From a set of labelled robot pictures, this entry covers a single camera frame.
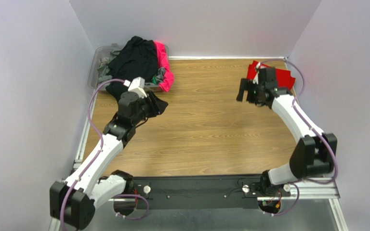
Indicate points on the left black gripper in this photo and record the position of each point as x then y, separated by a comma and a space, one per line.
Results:
152, 102

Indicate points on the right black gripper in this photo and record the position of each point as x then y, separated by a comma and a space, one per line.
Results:
250, 91

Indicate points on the red t-shirt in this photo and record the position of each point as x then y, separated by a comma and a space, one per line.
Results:
283, 76

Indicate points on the black t-shirt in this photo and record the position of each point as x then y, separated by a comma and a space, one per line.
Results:
138, 58

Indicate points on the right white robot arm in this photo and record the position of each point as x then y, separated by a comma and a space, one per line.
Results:
315, 151

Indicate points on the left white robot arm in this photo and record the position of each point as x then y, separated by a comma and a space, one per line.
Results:
75, 200

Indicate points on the green garment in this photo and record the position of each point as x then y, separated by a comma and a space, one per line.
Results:
154, 80

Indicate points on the clear plastic bin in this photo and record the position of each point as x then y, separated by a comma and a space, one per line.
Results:
105, 52

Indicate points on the grey t-shirt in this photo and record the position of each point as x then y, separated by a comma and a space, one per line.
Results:
103, 69

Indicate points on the pink t-shirt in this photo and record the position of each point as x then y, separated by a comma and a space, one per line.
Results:
164, 75

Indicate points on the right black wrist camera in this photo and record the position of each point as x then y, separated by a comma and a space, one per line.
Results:
267, 78

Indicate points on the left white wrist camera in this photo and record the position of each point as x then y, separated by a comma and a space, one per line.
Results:
136, 86

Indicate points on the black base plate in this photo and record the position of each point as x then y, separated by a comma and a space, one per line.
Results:
248, 191

